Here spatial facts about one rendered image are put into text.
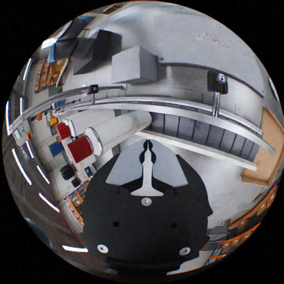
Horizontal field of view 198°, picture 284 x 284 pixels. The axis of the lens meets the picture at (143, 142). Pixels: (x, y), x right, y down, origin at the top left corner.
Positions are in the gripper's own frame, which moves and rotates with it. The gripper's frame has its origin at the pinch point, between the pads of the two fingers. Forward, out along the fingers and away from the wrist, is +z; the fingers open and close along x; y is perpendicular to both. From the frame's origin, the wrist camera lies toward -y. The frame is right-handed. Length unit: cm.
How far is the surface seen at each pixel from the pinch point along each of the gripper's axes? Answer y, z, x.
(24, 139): -2, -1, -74
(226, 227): 143, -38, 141
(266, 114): -11.3, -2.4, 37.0
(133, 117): -1.2, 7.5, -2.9
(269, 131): -6.9, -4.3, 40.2
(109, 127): -1.2, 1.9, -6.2
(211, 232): 151, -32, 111
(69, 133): 0.9, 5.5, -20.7
